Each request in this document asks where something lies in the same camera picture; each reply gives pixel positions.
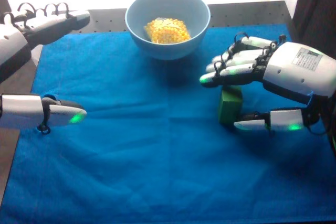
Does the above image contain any light blue bowl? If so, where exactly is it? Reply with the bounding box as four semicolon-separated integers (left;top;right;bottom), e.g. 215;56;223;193
124;0;212;61

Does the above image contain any blue cloth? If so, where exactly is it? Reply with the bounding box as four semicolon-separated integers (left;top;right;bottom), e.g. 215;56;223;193
0;23;336;224

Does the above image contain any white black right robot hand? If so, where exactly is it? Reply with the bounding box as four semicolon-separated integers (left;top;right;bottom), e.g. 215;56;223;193
199;31;336;133

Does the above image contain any yellow toy corn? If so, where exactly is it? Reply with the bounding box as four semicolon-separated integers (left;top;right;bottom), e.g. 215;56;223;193
143;17;192;45

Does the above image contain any green block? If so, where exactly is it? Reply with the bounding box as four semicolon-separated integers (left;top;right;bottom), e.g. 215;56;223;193
217;85;244;126

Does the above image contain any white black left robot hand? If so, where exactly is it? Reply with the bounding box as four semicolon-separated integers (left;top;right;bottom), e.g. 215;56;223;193
0;2;91;135

